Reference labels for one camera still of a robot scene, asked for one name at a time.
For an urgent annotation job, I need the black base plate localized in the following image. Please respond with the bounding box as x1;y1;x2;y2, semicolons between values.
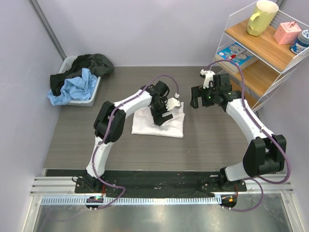
72;170;247;194

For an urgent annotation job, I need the blue white book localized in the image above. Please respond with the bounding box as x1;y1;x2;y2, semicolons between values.
215;43;258;70

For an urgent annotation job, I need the light blue shirt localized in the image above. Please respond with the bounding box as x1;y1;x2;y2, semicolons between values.
47;68;101;107

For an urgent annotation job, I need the aluminium rail frame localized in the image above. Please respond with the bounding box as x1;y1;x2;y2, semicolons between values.
23;169;304;232

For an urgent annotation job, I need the yellow green mug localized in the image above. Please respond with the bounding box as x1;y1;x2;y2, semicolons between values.
246;0;279;36

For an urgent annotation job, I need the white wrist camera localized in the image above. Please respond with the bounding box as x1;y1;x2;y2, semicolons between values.
200;69;215;89
166;93;182;112

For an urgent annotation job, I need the white long sleeve shirt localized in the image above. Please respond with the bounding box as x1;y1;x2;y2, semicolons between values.
131;102;185;138

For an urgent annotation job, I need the white slotted cable duct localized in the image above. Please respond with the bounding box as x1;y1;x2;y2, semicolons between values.
41;195;222;206

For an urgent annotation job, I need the pink cube box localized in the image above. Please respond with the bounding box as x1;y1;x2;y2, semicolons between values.
274;21;302;45

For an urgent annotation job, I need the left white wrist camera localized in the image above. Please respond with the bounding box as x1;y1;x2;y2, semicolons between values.
166;93;182;112

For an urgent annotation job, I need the blue white tin can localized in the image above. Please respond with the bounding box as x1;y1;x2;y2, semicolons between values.
290;29;309;54

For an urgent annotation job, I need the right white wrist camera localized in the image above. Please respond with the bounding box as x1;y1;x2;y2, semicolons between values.
200;69;215;89

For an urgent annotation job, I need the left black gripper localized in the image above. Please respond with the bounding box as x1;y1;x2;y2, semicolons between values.
150;97;172;126

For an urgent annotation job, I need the black shirt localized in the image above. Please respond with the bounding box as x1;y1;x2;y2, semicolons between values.
50;54;114;96

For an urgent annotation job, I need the white wire wooden shelf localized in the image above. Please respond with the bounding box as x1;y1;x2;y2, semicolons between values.
216;3;309;112

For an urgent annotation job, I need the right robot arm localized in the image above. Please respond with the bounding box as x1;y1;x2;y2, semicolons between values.
190;70;286;191

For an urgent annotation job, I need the grey plastic basket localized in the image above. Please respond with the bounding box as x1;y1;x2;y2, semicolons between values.
47;55;98;106

